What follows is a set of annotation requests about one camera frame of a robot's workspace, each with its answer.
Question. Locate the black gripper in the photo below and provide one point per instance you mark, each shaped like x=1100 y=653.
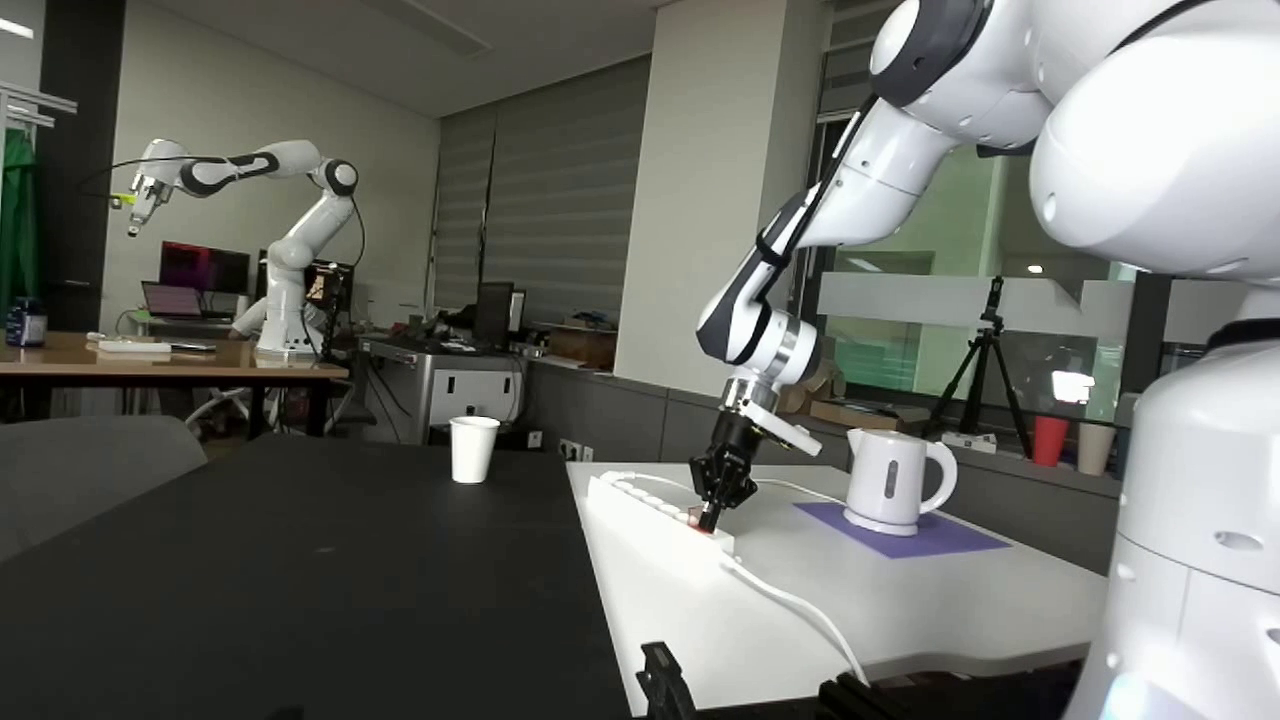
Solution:
x=731 y=452

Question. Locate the white electric kettle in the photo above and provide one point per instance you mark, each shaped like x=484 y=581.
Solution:
x=885 y=482

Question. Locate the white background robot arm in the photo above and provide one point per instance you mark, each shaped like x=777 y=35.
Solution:
x=286 y=254

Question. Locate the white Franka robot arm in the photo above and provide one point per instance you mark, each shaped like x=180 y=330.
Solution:
x=1172 y=402

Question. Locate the open cardboard box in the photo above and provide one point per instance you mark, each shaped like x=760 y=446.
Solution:
x=833 y=402

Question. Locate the black table clamp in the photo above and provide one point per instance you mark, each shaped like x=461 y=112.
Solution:
x=665 y=681

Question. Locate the brown box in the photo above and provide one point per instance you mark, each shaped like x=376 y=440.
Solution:
x=580 y=345

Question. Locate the purple mat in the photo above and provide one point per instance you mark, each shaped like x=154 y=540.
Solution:
x=953 y=536

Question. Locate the white paper cup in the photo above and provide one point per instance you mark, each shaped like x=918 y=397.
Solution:
x=474 y=449

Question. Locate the grey metal cabinet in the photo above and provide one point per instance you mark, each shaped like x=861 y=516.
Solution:
x=455 y=389

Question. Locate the black desktop computer case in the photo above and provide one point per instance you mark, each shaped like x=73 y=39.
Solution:
x=499 y=318

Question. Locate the grey window blind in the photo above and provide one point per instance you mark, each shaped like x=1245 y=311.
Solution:
x=560 y=200

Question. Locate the red cup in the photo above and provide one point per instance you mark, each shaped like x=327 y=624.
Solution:
x=1048 y=440

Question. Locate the beige paper cup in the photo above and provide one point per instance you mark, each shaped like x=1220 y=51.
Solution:
x=1094 y=449

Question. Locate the dark computer monitor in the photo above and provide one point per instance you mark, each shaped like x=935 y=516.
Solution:
x=202 y=269

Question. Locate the wooden desk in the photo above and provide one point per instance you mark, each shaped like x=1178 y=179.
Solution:
x=160 y=364

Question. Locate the black camera tripod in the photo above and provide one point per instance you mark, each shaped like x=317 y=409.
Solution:
x=985 y=364

